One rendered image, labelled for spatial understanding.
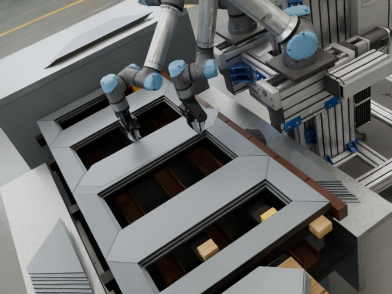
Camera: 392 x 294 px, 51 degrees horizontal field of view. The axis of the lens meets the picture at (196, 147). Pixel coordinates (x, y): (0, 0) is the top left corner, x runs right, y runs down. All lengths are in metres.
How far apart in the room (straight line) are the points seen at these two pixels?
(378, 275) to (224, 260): 1.11
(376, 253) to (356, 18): 1.18
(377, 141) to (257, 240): 1.42
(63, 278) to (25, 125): 1.16
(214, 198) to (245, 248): 0.26
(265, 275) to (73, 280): 0.73
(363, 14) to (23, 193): 1.85
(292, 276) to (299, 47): 0.81
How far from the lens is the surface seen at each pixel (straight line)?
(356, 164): 2.52
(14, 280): 3.02
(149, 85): 1.73
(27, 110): 2.56
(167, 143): 1.90
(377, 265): 2.36
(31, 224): 2.05
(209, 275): 1.38
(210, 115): 1.97
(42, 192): 2.18
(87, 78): 2.57
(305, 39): 1.60
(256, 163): 1.66
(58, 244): 1.82
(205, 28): 1.73
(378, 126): 2.77
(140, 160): 1.87
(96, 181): 1.88
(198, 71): 1.68
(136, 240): 1.56
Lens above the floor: 1.98
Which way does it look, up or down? 38 degrees down
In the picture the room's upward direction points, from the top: 19 degrees counter-clockwise
